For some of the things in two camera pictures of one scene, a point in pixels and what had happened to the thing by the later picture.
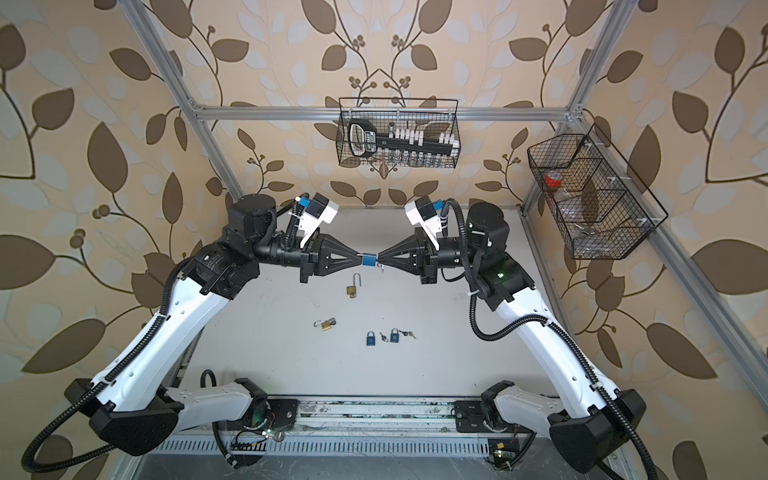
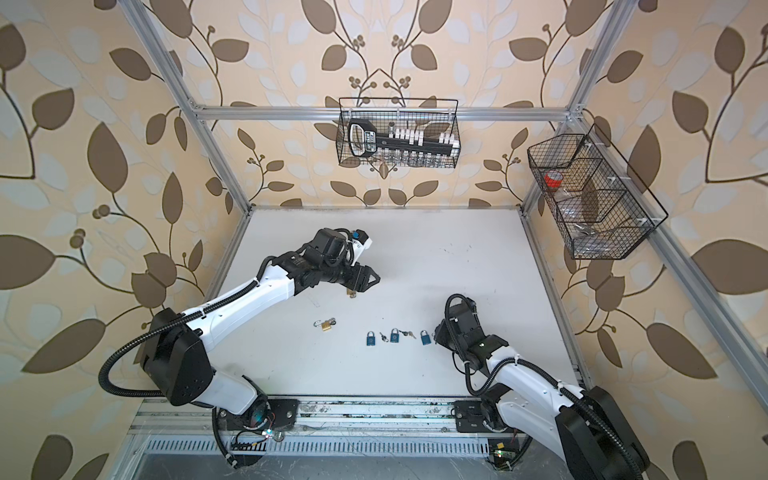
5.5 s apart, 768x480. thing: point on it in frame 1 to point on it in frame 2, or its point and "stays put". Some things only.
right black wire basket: x=593 y=194 stays put
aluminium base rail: x=372 y=425 stays put
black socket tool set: x=403 y=147 stays put
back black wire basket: x=408 y=133 stays put
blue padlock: x=369 y=260 to x=425 y=338
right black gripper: x=423 y=259 to x=441 y=332
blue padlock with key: x=395 y=335 stays put
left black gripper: x=321 y=247 to x=360 y=277
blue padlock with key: x=371 y=338 stays put
